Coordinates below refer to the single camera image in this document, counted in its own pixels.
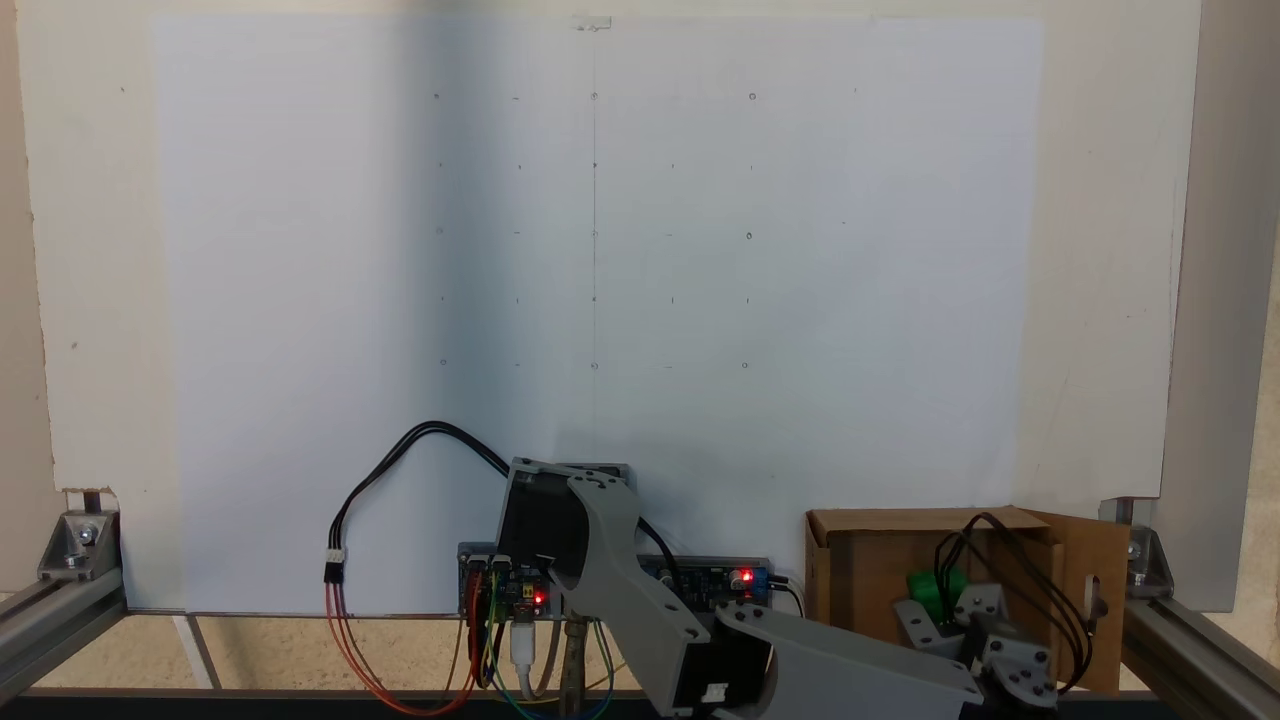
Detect aluminium frame rail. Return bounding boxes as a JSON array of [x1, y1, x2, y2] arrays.
[[1120, 595, 1280, 720], [0, 570, 129, 703]]

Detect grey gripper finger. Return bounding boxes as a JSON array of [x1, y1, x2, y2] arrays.
[[955, 583, 1006, 626], [893, 598, 963, 658]]

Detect green die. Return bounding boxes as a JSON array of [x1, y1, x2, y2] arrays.
[[905, 565, 971, 621]]

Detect orange wire pair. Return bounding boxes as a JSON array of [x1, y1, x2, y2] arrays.
[[325, 580, 481, 717]]

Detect metal table clamp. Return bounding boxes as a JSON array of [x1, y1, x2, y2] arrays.
[[560, 618, 593, 717]]

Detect open cardboard box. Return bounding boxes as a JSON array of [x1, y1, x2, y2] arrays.
[[805, 505, 1131, 720]]

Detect coloured jumper wires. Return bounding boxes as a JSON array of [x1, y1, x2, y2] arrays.
[[478, 590, 617, 720]]

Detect circuit board with jumper wires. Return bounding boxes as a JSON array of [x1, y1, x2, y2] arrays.
[[458, 543, 551, 623]]

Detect metal corner bracket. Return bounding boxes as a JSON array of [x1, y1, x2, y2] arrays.
[[38, 510, 122, 582], [1125, 525, 1174, 601]]

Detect large white paper sheet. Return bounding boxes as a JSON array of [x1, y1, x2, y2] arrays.
[[150, 15, 1046, 616]]

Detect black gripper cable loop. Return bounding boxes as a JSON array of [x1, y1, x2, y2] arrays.
[[934, 512, 1093, 695]]

